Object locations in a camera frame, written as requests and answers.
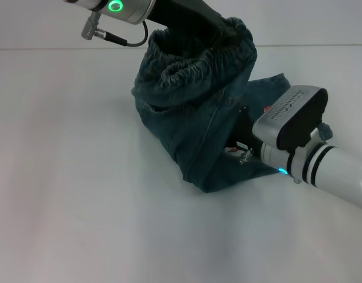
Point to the blue denim shorts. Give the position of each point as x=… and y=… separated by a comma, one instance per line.
x=198, y=126

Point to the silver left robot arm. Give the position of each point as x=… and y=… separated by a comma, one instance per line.
x=131, y=9

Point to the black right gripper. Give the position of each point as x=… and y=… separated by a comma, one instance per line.
x=243, y=129

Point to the small silver metal connector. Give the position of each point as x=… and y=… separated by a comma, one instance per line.
x=246, y=156

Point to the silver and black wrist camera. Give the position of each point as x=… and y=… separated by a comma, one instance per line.
x=287, y=112

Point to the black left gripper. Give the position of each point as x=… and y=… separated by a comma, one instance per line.
x=187, y=17

